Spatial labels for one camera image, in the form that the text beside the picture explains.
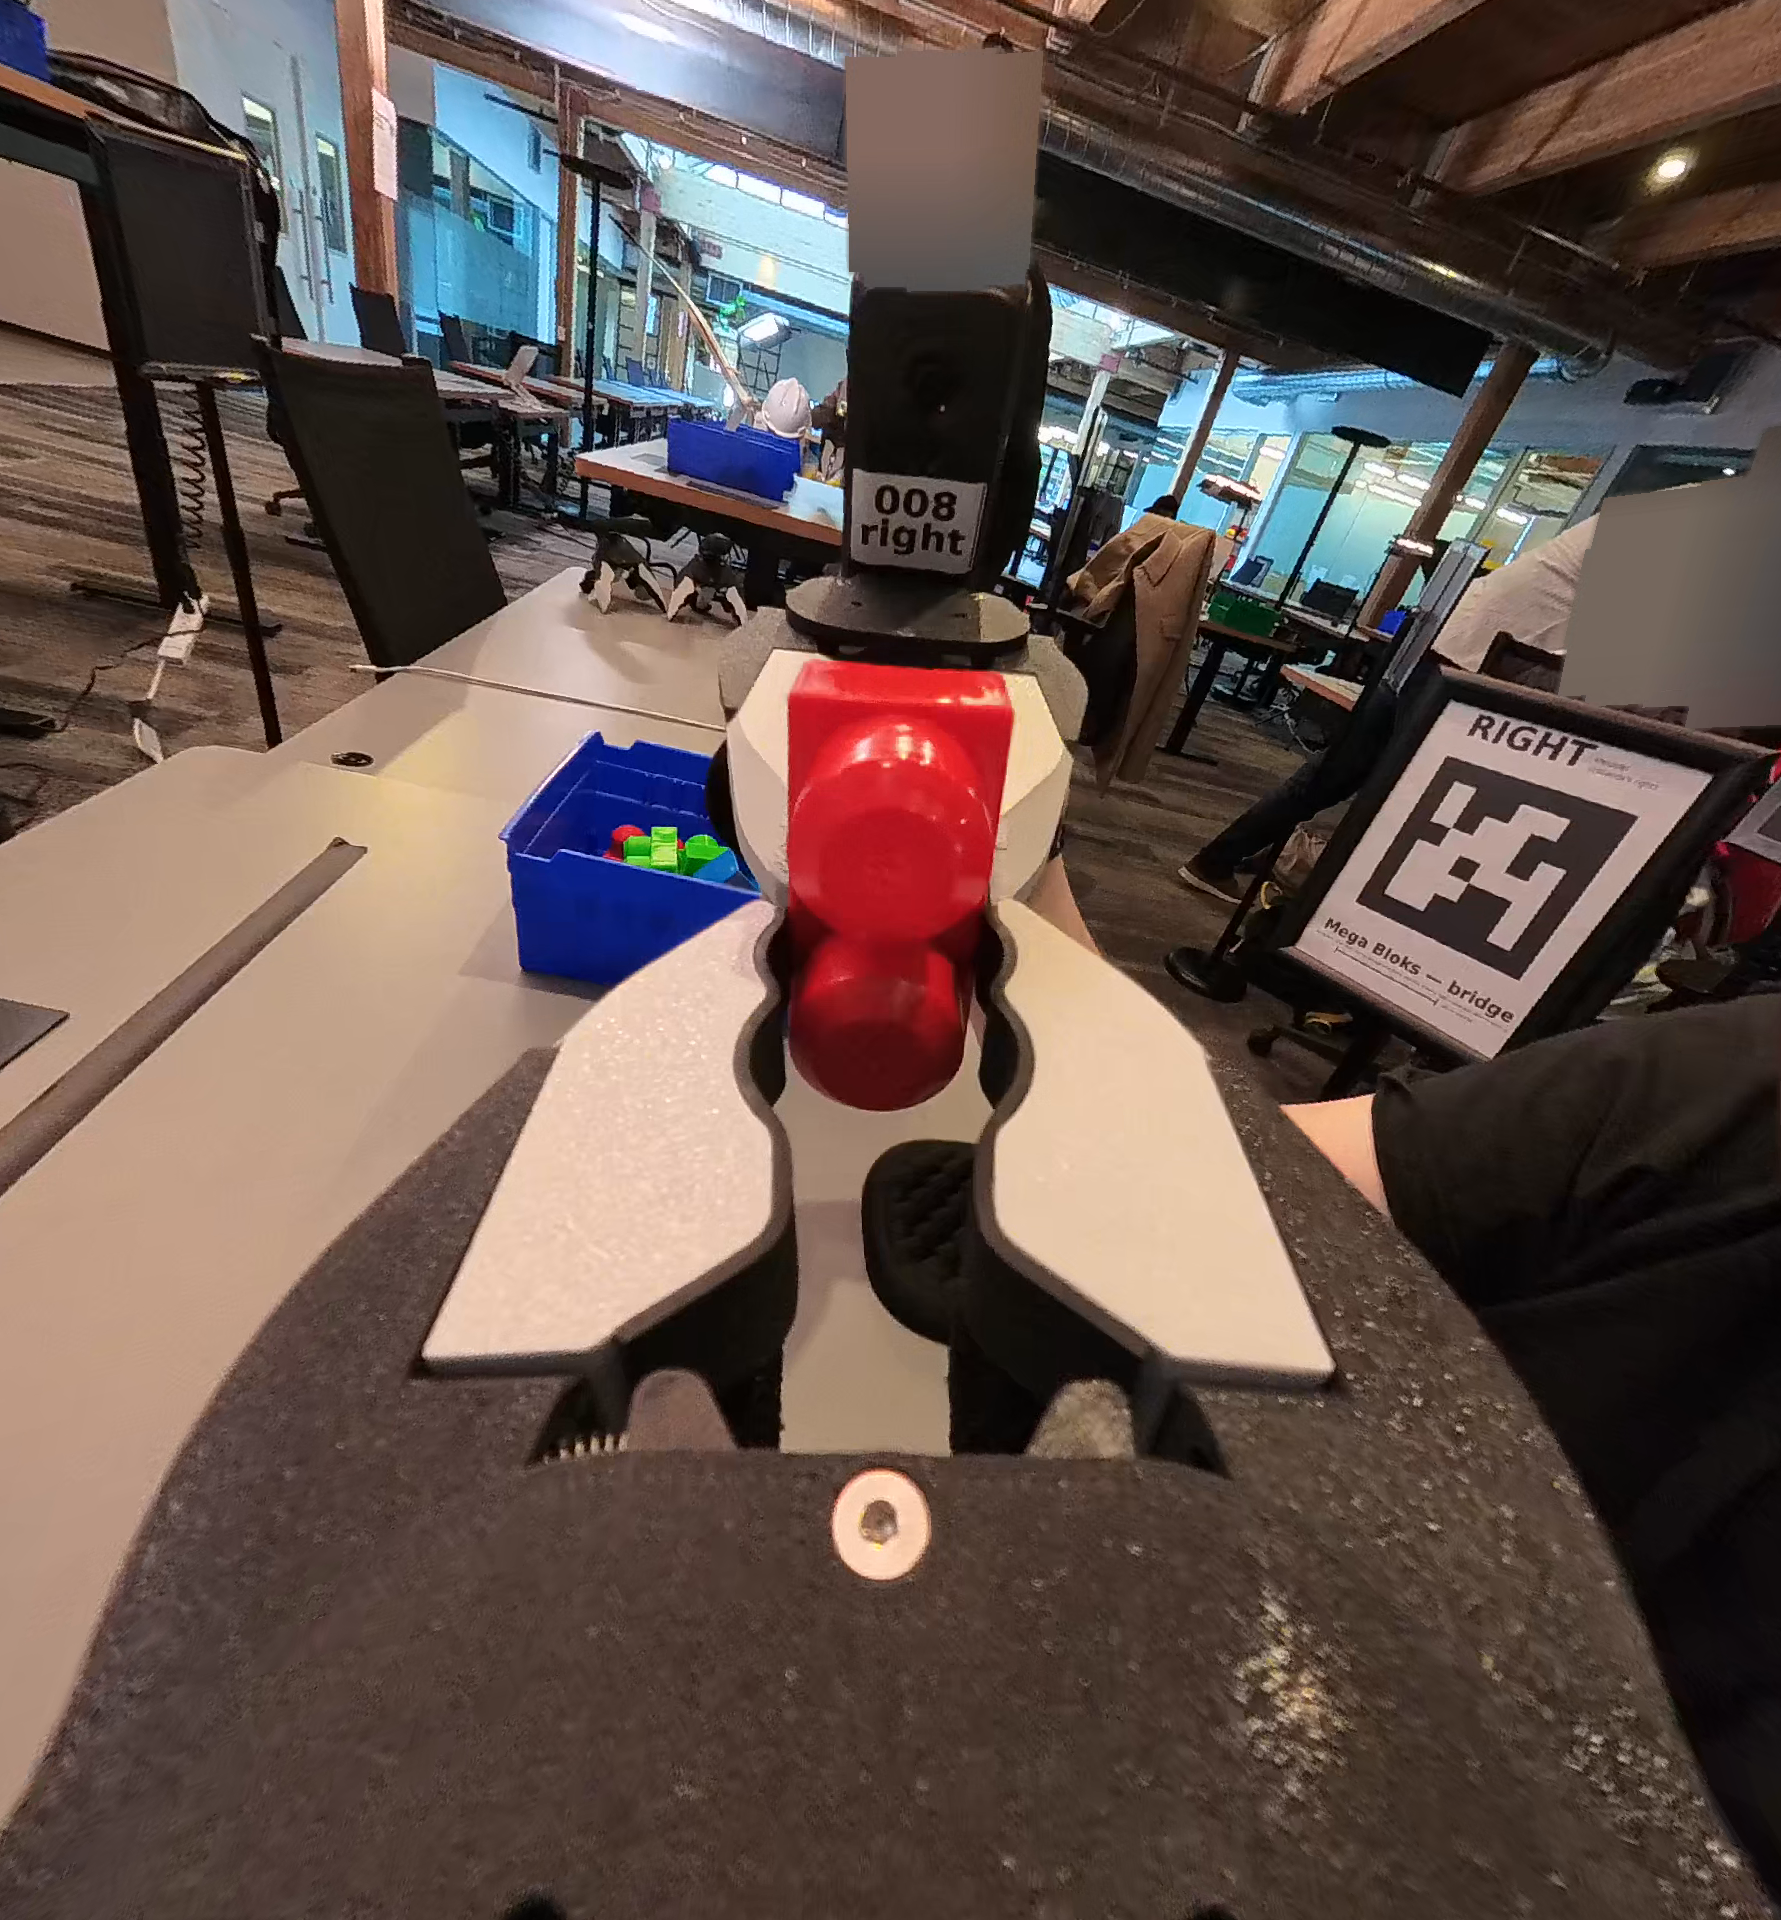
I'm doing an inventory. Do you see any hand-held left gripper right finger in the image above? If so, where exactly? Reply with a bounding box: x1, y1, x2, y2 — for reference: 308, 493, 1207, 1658
972, 897, 1343, 1416

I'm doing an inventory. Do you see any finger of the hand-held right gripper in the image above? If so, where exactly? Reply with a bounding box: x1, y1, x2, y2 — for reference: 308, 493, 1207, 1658
996, 679, 1076, 909
722, 657, 795, 909

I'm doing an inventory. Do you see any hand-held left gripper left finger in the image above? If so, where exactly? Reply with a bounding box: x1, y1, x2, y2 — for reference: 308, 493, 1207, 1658
418, 901, 803, 1416

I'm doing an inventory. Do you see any blue plastic bin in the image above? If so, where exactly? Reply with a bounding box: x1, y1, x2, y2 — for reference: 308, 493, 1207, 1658
501, 730, 763, 985

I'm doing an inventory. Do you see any person's right forearm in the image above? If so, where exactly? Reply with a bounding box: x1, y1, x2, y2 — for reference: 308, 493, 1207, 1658
1280, 1092, 1394, 1214

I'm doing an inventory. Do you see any wooden office desk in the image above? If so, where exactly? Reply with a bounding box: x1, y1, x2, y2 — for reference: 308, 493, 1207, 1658
574, 442, 847, 564

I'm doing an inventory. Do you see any blue storage bin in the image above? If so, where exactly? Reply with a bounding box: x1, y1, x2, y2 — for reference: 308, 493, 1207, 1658
666, 417, 804, 504

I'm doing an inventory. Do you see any small black white device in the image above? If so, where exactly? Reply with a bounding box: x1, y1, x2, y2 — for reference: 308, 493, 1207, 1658
669, 532, 752, 630
579, 517, 673, 617

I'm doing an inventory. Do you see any brown coat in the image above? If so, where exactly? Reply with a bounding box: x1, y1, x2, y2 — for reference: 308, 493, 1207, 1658
1063, 517, 1223, 791

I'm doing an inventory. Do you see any person's black shirt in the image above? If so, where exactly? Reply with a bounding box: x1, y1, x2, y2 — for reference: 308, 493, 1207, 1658
1371, 991, 1781, 1920

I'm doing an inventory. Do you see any black floor lamp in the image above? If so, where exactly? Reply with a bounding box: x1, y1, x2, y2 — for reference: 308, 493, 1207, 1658
1286, 425, 1394, 601

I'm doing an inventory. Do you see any black office chair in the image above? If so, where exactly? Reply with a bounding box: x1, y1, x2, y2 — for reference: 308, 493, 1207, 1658
257, 343, 510, 669

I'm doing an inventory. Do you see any framed marker sign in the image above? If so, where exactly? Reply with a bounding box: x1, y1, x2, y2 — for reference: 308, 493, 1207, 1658
1267, 667, 1781, 1066

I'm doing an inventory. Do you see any white power adapter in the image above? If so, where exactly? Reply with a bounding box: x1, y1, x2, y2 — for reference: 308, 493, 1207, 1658
132, 593, 213, 768

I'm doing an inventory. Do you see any red garment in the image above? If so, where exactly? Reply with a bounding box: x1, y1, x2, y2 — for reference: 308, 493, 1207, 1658
1716, 727, 1781, 949

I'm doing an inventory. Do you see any black panel stand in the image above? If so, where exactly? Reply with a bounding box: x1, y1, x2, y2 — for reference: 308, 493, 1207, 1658
80, 117, 283, 747

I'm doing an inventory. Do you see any wooden post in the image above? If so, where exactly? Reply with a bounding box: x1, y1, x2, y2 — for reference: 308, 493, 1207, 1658
1392, 343, 1542, 633

